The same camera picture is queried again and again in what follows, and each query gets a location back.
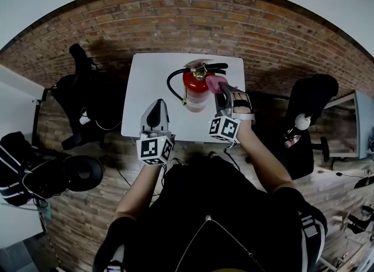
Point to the person's right forearm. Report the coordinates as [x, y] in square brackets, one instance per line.
[263, 159]

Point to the person's left forearm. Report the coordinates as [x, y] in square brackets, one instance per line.
[137, 192]

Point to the small white bag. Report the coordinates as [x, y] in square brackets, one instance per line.
[84, 118]

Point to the person's right hand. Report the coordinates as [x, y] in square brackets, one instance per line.
[242, 104]

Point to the small red-white bottle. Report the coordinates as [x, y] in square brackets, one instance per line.
[292, 141]

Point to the person's black shirt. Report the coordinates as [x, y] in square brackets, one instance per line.
[210, 218]

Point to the red fire extinguisher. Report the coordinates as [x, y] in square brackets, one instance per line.
[195, 89]

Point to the grey desk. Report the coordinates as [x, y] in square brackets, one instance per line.
[362, 121]

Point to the black office chair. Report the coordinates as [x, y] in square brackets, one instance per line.
[312, 98]
[87, 95]

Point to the white round plush ball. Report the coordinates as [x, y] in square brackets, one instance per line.
[302, 121]

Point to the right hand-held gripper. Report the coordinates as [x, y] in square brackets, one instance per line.
[226, 127]

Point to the black round-backed chair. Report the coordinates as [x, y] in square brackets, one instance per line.
[83, 172]

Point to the pink cloth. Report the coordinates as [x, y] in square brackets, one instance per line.
[215, 83]

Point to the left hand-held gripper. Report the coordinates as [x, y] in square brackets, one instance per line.
[155, 149]

